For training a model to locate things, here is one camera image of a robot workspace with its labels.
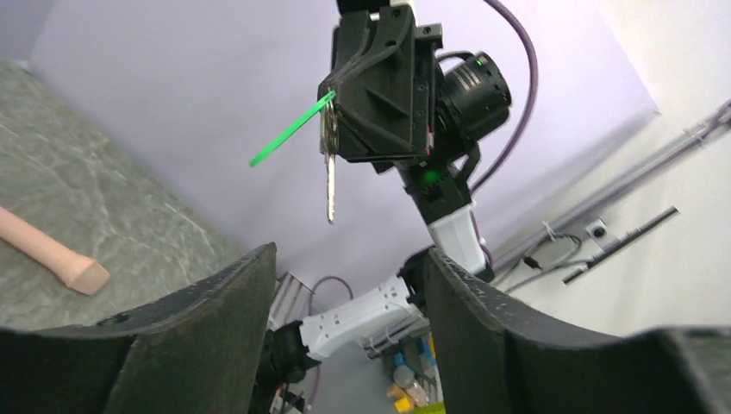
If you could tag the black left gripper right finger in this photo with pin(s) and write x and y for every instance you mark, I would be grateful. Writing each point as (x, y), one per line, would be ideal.
(497, 354)

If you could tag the green plastic key tag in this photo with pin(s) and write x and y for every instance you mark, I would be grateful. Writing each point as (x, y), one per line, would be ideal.
(283, 137)

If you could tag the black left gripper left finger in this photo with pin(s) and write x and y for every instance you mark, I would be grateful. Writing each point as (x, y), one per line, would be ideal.
(195, 350)

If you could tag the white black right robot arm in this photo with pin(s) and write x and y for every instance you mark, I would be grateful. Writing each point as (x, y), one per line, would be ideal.
(471, 101)

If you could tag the beige wooden pestle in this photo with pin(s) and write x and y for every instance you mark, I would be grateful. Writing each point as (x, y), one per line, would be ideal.
(76, 271)

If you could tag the silver metal key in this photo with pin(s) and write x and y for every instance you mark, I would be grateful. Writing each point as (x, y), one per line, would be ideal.
(328, 145)

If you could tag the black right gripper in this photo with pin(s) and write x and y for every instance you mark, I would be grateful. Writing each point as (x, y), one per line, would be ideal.
(382, 82)

